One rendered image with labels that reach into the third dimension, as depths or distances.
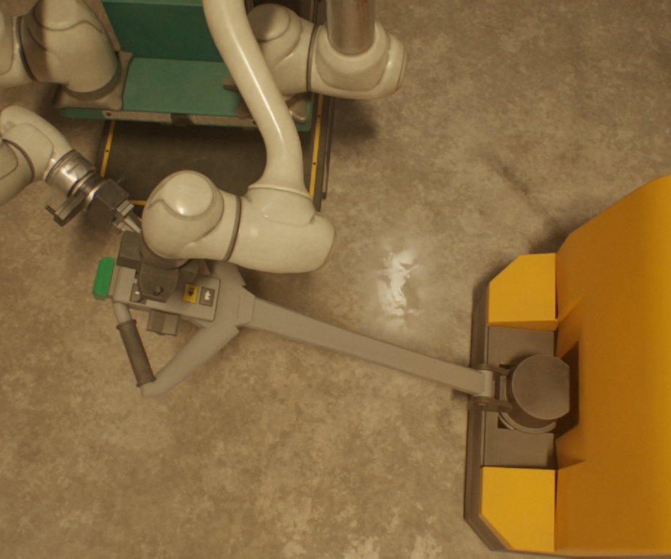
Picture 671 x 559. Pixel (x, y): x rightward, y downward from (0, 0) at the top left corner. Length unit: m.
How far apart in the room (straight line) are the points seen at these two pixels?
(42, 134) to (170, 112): 0.49
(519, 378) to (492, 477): 0.27
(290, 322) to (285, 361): 0.81
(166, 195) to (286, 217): 0.18
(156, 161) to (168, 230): 1.33
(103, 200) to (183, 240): 0.48
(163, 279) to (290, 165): 0.28
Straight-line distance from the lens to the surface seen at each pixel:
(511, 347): 2.21
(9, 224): 2.84
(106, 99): 2.04
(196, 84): 2.04
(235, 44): 1.20
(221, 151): 2.39
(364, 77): 1.74
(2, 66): 1.95
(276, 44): 1.76
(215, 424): 2.43
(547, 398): 2.03
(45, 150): 1.60
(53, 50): 1.91
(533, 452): 2.16
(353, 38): 1.64
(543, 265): 2.22
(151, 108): 2.02
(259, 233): 1.12
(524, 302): 2.18
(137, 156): 2.43
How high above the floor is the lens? 2.36
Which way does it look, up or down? 69 degrees down
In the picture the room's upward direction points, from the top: 1 degrees counter-clockwise
